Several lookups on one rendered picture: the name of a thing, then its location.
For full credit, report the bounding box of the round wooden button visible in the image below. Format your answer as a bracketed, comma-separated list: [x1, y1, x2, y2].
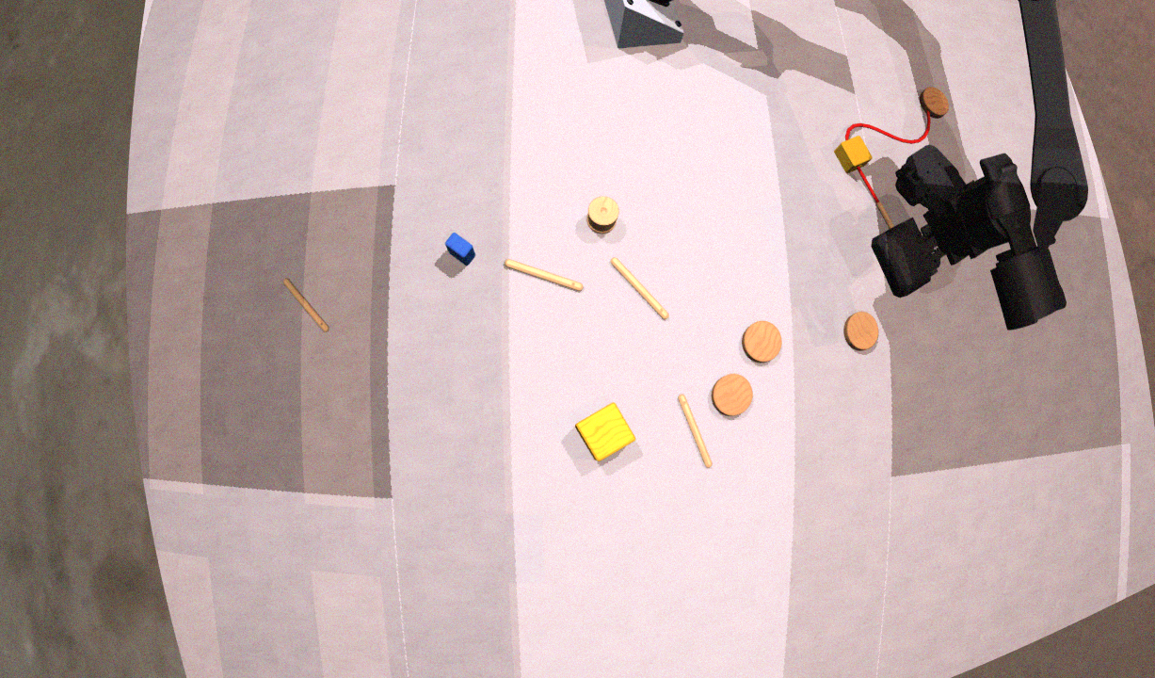
[921, 87, 949, 119]

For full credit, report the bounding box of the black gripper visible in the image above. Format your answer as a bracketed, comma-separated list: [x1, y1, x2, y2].
[871, 188, 991, 298]

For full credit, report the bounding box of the round wooden disc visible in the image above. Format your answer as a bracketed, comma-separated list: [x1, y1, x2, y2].
[843, 311, 878, 351]
[711, 374, 753, 416]
[742, 321, 782, 363]

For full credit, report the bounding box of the red string with wooden stick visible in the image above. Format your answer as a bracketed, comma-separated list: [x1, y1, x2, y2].
[845, 110, 930, 229]

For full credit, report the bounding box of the orange square block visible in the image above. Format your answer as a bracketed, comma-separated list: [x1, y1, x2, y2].
[575, 402, 635, 461]

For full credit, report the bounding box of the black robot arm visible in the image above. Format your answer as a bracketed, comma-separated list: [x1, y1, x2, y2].
[895, 0, 1088, 331]

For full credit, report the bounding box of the blue rectangular block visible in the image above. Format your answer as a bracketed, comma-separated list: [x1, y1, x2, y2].
[444, 233, 476, 266]

